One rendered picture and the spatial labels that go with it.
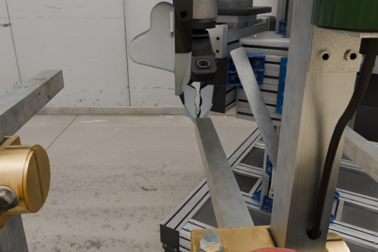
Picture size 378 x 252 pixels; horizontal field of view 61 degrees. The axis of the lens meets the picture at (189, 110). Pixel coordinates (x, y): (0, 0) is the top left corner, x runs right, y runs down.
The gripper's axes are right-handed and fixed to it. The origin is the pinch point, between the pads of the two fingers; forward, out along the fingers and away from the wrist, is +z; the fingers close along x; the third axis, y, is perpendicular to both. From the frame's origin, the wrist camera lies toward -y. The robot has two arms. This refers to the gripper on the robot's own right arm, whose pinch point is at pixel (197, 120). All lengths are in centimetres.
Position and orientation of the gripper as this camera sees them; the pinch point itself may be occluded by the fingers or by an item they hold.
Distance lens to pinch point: 67.3
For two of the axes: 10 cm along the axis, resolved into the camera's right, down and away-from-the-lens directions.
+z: 0.0, 9.4, 3.4
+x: -10.0, 0.3, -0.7
